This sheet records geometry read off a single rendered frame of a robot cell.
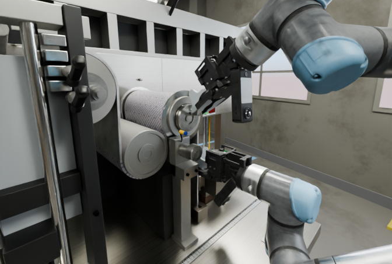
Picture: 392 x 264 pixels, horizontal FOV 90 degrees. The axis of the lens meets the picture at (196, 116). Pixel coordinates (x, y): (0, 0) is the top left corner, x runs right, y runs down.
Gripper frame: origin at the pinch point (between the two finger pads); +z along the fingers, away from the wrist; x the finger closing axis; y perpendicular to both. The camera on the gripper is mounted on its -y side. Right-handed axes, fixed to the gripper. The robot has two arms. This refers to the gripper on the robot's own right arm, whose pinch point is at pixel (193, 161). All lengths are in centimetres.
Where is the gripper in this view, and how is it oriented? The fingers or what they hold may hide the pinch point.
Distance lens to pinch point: 65.5
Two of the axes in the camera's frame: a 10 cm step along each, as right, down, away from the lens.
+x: -7.2, 1.4, -6.8
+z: -6.9, -1.5, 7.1
